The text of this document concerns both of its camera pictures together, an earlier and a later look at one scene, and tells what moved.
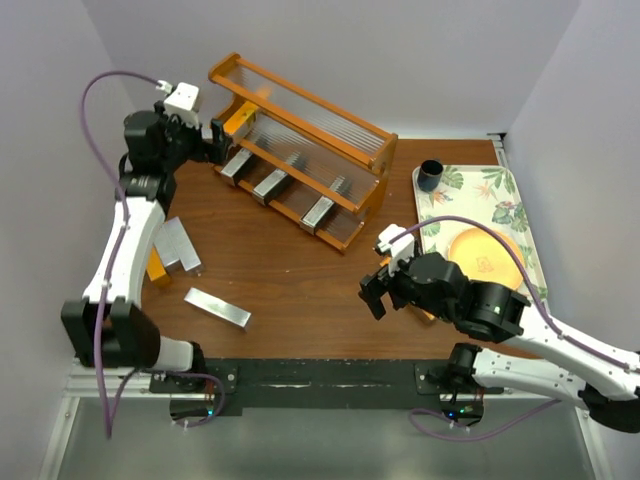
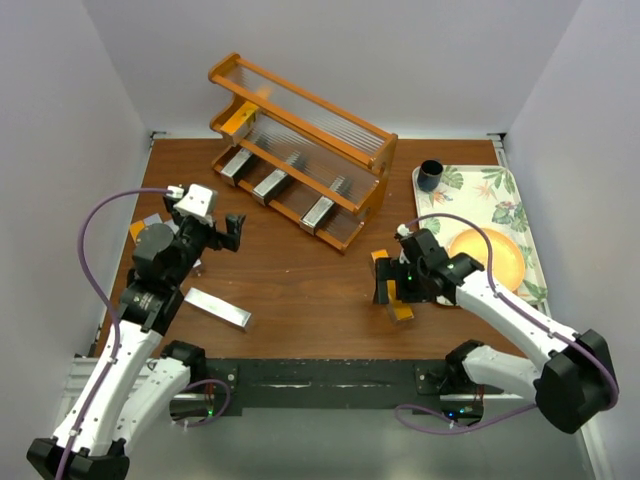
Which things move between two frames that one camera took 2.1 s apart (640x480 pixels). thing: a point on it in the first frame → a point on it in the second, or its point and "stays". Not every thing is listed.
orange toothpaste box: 428,315 → 399,310
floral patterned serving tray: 482,192 stays
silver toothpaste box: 234,165 stays
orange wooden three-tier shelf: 320,164 stays
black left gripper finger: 220,141 → 234,223
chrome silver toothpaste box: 314,215 stays
